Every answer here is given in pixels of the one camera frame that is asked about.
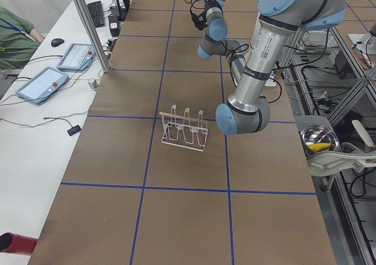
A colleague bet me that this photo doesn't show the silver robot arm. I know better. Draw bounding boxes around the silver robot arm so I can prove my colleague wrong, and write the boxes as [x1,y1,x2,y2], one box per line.
[191,0,249,85]
[216,0,346,135]

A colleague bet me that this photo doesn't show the small metal cylinder weight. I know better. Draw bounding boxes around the small metal cylinder weight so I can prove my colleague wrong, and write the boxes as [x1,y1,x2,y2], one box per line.
[88,78,99,91]

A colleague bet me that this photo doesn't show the small black adapter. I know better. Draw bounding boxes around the small black adapter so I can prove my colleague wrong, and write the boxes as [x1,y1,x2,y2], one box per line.
[67,125,81,136]

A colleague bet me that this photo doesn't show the far teach pendant tablet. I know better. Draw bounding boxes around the far teach pendant tablet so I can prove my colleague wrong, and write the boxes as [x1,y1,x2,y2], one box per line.
[56,43,96,71]

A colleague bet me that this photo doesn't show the teach pendant tablet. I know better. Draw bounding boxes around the teach pendant tablet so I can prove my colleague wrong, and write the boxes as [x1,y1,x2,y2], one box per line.
[15,66,69,105]
[56,43,96,71]

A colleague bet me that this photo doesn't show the steel pot with corn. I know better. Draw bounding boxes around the steel pot with corn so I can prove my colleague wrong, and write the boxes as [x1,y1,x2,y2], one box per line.
[300,125,340,157]

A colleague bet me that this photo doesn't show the black keyboard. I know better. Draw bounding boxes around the black keyboard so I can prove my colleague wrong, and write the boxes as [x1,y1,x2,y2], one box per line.
[87,1,105,28]

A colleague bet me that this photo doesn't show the black computer mouse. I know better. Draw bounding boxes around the black computer mouse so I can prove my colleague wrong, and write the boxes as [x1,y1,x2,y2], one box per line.
[51,38,65,48]

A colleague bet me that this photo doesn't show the near teach pendant tablet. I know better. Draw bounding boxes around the near teach pendant tablet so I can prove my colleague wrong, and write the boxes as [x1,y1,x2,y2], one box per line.
[15,66,69,105]

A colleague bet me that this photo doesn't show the person in green shirt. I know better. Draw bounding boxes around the person in green shirt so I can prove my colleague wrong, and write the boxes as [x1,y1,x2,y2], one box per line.
[1,7,44,69]

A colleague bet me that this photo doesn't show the red cylinder object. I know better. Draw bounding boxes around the red cylinder object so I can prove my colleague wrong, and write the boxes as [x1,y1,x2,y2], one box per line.
[1,233,38,256]

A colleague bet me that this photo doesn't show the white wire cup holder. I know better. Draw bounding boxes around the white wire cup holder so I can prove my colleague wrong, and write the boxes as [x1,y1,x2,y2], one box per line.
[159,105,209,152]

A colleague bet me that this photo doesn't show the white camera pole base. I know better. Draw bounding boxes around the white camera pole base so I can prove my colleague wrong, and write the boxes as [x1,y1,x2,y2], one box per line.
[265,71,277,87]

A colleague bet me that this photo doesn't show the right black braided cable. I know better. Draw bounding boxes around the right black braided cable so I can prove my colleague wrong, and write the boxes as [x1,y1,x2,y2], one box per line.
[183,0,210,31]

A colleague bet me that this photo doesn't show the aluminium frame post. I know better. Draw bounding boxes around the aluminium frame post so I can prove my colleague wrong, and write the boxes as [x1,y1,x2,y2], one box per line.
[73,0,110,73]

